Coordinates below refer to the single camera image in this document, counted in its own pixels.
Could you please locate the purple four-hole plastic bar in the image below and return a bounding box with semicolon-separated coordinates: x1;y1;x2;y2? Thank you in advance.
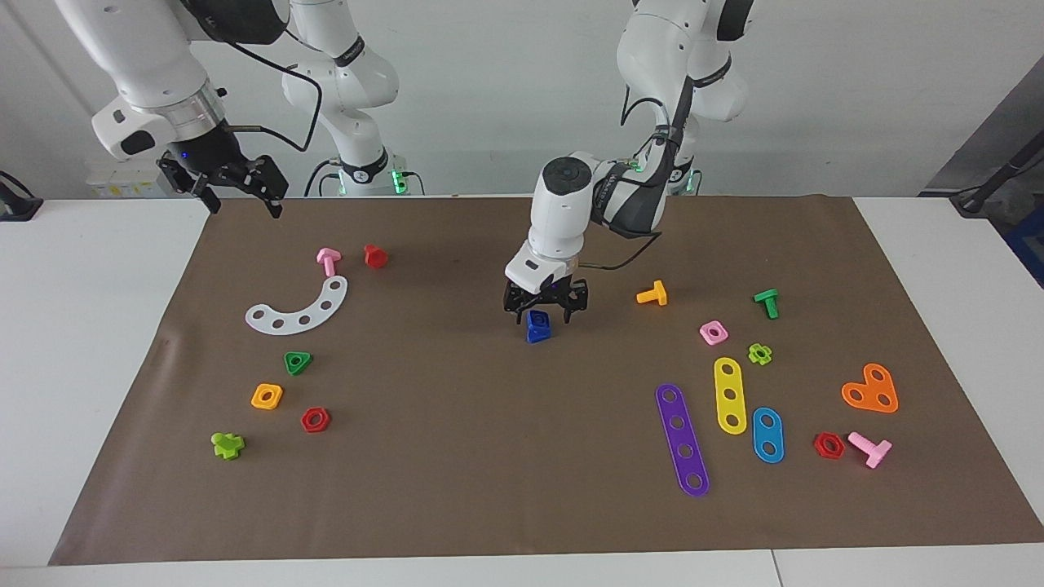
655;383;711;498

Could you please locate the black right base cable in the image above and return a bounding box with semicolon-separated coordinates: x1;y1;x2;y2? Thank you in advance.
304;157;339;197

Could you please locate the orange heart-shaped perforated plate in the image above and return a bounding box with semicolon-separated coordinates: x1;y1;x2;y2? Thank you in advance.
841;363;900;414

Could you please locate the yellow three-hole plastic bar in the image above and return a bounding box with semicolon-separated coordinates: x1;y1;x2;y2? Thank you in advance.
714;356;749;436

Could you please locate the black pole stand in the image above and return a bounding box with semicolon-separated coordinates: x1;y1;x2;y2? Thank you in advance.
950;147;1044;217

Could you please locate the black clamp stand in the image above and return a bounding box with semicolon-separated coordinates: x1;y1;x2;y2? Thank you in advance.
0;171;43;223

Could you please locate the white box with labels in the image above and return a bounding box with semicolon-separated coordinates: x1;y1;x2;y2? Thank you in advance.
86;159;176;199

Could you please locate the blue crate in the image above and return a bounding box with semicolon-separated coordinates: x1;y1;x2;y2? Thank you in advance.
1005;208;1044;288

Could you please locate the brown table mat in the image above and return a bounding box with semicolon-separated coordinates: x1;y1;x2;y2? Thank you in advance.
47;194;1044;567

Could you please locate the white curved perforated plate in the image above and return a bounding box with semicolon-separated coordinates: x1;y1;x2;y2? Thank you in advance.
245;276;349;336

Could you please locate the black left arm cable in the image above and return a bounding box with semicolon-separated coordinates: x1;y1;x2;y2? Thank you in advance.
571;82;694;271

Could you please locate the blue two-hole plastic bar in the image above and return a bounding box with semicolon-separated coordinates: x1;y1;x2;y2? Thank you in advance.
751;407;785;465

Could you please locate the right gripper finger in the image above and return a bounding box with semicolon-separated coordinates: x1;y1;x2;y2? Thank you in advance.
238;155;289;218
157;153;221;214

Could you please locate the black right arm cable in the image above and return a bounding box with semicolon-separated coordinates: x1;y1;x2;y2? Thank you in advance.
220;33;324;152

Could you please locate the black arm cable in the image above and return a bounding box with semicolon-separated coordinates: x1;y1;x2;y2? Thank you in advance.
220;33;324;152
571;82;694;271

